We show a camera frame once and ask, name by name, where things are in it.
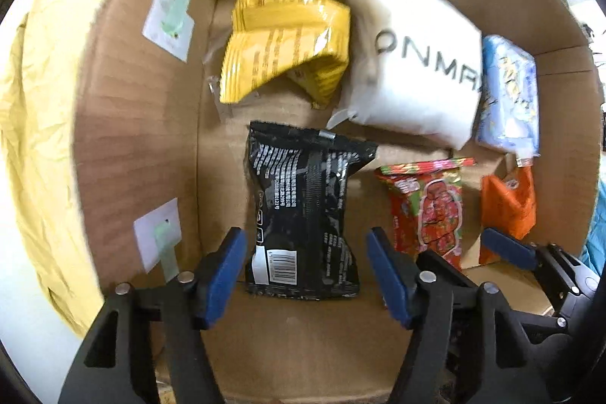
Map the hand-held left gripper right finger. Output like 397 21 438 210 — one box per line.
365 226 554 404

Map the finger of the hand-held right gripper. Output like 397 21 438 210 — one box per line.
480 228 601 329

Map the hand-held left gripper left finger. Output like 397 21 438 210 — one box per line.
57 226 248 404

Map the orange snack packet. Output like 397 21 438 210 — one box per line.
479 166 538 267

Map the red patterned snack packet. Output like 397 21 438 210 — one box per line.
374 157 476 272

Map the black snack packet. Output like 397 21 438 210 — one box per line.
244 120 380 301

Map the light blue tissue packet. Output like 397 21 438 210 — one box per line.
476 35 541 159

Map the cardboard box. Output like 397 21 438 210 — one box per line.
71 0 602 404

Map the white soft packet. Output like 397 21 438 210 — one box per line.
330 0 484 150

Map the yellow snack packet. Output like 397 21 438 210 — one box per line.
219 0 352 108

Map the blue bean bag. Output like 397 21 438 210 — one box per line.
581 184 606 277

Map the yellow tablecloth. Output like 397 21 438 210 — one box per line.
0 0 157 338

